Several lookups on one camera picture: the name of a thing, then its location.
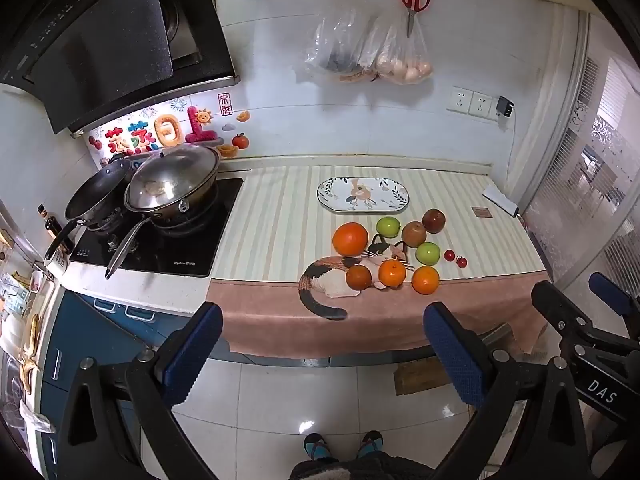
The persimmon wall sticker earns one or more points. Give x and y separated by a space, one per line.
240 140

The striped mat with cat print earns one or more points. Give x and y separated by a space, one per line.
280 220

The large orange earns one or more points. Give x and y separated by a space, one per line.
350 239

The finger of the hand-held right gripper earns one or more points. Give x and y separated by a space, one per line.
560 305
612 292

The steel wok with glass lid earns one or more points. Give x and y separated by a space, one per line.
170 180

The frosted glass sliding door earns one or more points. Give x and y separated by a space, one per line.
585 185

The brownish red apple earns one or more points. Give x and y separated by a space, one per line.
414 234

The person's right slipper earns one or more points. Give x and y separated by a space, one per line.
370 444

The refrigerator door with magnets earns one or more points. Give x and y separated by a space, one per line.
15 285

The cherry tomato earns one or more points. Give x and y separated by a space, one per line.
461 262
449 255

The colourful letter wall sticker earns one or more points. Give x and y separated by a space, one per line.
165 130

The black range hood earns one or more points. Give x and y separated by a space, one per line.
100 45

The dark sauce bottle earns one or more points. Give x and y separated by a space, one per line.
51 227

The blue kitchen cabinet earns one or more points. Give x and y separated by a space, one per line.
85 325

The small brown card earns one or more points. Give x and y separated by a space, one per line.
480 212

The green apple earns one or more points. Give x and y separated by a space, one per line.
427 254
388 227

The bright orange tangerine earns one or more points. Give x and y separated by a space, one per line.
425 280
392 272

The clear plastic bag of eggs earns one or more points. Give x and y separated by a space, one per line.
405 60

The white wall socket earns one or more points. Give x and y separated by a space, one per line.
459 100
481 105

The person's left slipper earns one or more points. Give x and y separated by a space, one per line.
319 447

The clear plastic bag dark contents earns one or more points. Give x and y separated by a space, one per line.
340 40

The black frying pan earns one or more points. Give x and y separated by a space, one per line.
95 195

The black plug adapter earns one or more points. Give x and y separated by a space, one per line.
504 106

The dark orange tangerine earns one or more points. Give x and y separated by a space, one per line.
359 277

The person's slipper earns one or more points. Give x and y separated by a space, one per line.
319 447
370 444

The person's dark fuzzy clothing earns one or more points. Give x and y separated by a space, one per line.
360 467

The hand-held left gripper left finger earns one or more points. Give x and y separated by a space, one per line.
192 355

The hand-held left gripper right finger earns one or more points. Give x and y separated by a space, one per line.
457 355

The oval floral ceramic plate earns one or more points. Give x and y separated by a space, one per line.
340 195

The black glass cooktop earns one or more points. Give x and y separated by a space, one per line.
185 250

